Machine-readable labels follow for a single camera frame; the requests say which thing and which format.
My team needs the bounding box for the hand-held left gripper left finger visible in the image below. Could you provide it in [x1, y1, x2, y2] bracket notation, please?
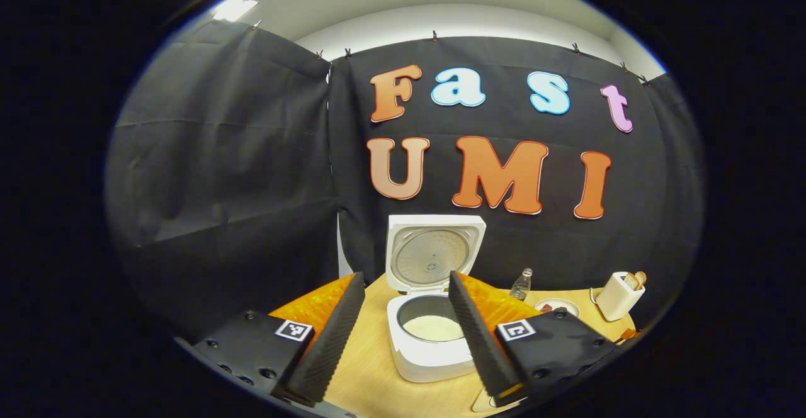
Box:
[188, 271, 366, 407]

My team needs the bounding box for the white rice pile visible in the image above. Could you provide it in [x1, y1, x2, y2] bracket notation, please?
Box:
[402, 315, 467, 343]

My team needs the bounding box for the round white plate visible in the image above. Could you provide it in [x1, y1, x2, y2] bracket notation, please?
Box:
[534, 298, 581, 319]

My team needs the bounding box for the white rice cooker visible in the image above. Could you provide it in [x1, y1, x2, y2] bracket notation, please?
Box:
[385, 214, 487, 383]

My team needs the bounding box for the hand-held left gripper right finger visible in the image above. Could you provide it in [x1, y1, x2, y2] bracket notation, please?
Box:
[448, 271, 622, 408]

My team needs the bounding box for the black backdrop cloth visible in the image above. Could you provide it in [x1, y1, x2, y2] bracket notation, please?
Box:
[106, 18, 705, 343]

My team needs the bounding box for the white toaster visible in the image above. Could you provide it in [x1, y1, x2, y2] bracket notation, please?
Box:
[596, 271, 646, 322]

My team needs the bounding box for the clear plastic water bottle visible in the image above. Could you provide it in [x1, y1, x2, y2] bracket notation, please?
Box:
[509, 268, 533, 302]

